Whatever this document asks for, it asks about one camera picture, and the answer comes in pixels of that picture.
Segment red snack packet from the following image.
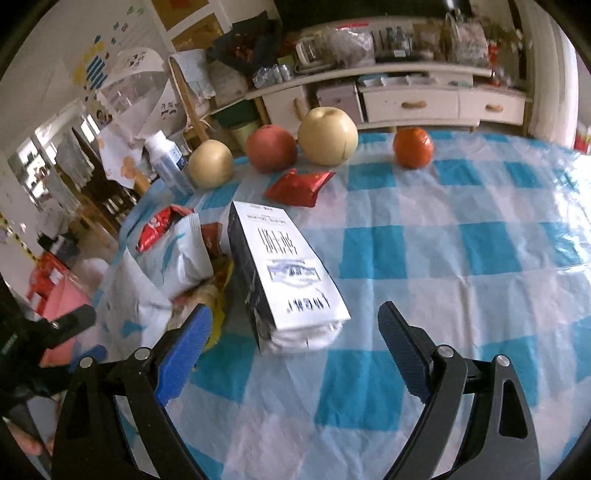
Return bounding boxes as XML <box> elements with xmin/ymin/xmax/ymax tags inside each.
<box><xmin>136</xmin><ymin>205</ymin><xmax>195</xmax><ymax>252</ymax></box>

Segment green bucket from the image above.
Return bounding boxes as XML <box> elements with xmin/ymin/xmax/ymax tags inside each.
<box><xmin>215</xmin><ymin>102</ymin><xmax>262</xmax><ymax>149</ymax></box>

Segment red apple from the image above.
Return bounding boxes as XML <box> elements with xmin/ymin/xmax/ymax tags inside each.
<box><xmin>246</xmin><ymin>124</ymin><xmax>297</xmax><ymax>174</ymax></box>

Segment clear plastic bag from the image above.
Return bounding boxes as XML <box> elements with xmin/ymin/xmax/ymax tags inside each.
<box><xmin>325</xmin><ymin>25</ymin><xmax>377</xmax><ymax>68</ymax></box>

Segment gold foil wrapper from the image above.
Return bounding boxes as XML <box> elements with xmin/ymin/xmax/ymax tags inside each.
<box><xmin>173</xmin><ymin>256</ymin><xmax>234</xmax><ymax>352</ymax></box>

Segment dark wooden dining chair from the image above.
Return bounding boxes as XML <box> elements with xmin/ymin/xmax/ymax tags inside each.
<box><xmin>55</xmin><ymin>129</ymin><xmax>144</xmax><ymax>236</ymax></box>

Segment white storage box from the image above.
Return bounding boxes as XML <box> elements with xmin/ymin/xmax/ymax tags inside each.
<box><xmin>316</xmin><ymin>85</ymin><xmax>365</xmax><ymax>123</ymax></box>

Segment white mesh food cover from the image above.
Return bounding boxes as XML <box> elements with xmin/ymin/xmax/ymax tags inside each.
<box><xmin>97</xmin><ymin>48</ymin><xmax>190</xmax><ymax>139</ymax></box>

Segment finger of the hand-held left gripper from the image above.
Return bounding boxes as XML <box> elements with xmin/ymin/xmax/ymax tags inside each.
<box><xmin>39</xmin><ymin>304</ymin><xmax>97</xmax><ymax>352</ymax></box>

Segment blue checked tablecloth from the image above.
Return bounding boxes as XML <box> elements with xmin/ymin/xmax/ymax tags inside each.
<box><xmin>92</xmin><ymin>129</ymin><xmax>591</xmax><ymax>480</ymax></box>

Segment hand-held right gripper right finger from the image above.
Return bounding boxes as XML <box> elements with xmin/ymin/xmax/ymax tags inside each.
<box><xmin>378</xmin><ymin>301</ymin><xmax>542</xmax><ymax>480</ymax></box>

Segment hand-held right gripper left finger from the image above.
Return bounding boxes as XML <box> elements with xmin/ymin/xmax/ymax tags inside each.
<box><xmin>50</xmin><ymin>302</ymin><xmax>222</xmax><ymax>480</ymax></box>

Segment shiny red wrapper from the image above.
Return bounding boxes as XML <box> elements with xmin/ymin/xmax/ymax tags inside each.
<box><xmin>264</xmin><ymin>169</ymin><xmax>336</xmax><ymax>208</ymax></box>

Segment white electric kettle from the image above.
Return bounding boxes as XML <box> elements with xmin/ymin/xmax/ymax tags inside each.
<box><xmin>294</xmin><ymin>36</ymin><xmax>329</xmax><ymax>71</ymax></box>

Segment white curtain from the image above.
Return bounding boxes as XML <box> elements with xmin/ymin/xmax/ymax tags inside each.
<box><xmin>519</xmin><ymin>0</ymin><xmax>580</xmax><ymax>148</ymax></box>

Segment red gift boxes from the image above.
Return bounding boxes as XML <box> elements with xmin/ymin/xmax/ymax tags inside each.
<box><xmin>27</xmin><ymin>253</ymin><xmax>70</xmax><ymax>308</ymax></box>

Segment large yellow pear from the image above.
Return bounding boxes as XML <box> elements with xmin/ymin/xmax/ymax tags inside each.
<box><xmin>298</xmin><ymin>107</ymin><xmax>359</xmax><ymax>166</ymax></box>

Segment pink plastic bin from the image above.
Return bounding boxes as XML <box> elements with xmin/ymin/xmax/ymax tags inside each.
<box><xmin>28</xmin><ymin>272</ymin><xmax>95</xmax><ymax>367</ymax></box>

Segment black and white milk carton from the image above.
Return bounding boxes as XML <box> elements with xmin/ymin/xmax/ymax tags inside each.
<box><xmin>228</xmin><ymin>200</ymin><xmax>352</xmax><ymax>355</ymax></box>

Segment orange tangerine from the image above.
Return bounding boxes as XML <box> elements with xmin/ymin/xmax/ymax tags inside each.
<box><xmin>393</xmin><ymin>127</ymin><xmax>435</xmax><ymax>168</ymax></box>

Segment person's left hand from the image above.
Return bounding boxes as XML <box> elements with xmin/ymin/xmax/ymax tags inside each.
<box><xmin>2</xmin><ymin>418</ymin><xmax>49</xmax><ymax>462</ymax></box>

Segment dark wrapped flower bouquet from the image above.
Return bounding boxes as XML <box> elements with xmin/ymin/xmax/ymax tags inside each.
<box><xmin>208</xmin><ymin>18</ymin><xmax>283</xmax><ymax>75</ymax></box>

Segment white milk bottle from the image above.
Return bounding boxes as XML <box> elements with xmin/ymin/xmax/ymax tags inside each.
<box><xmin>144</xmin><ymin>130</ymin><xmax>195</xmax><ymax>195</ymax></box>

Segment small yellow pear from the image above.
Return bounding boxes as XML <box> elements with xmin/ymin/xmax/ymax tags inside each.
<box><xmin>187</xmin><ymin>140</ymin><xmax>234</xmax><ymax>189</ymax></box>

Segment large white blue packet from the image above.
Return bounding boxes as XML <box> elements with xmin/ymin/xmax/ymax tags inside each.
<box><xmin>99</xmin><ymin>248</ymin><xmax>174</xmax><ymax>352</ymax></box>

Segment white tv cabinet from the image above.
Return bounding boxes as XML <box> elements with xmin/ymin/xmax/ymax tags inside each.
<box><xmin>245</xmin><ymin>62</ymin><xmax>534</xmax><ymax>134</ymax></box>

